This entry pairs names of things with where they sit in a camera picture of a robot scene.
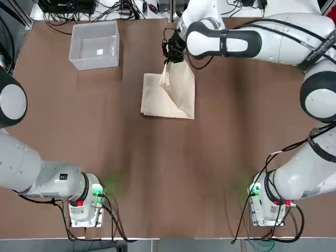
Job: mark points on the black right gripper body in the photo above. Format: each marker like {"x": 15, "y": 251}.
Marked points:
{"x": 178, "y": 42}

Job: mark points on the cream-colored tablecloth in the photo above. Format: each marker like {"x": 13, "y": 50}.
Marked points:
{"x": 157, "y": 99}

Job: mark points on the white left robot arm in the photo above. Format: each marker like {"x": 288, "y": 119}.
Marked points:
{"x": 21, "y": 162}

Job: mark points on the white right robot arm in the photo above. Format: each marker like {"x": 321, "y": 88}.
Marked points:
{"x": 288, "y": 39}

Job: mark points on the clear plastic box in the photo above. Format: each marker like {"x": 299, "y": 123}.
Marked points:
{"x": 86, "y": 63}

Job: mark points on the black electronics box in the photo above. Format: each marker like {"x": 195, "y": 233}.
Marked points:
{"x": 65, "y": 5}

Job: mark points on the black power adapter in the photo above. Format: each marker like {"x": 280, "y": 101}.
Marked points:
{"x": 127, "y": 11}

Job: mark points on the aluminium camera post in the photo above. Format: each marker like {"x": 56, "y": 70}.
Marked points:
{"x": 173, "y": 10}

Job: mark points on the aluminium frame rail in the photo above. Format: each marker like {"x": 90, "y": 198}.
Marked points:
{"x": 29, "y": 15}

